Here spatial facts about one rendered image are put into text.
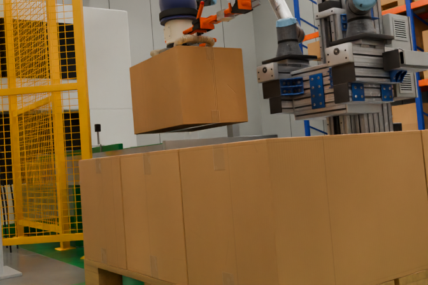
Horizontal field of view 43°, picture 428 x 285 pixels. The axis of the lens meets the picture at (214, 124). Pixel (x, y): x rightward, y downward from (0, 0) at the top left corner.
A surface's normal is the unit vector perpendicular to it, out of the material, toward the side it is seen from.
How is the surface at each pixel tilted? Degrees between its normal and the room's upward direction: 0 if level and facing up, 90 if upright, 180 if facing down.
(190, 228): 90
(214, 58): 90
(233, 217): 90
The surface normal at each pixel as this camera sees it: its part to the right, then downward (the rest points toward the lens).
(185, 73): 0.53, -0.10
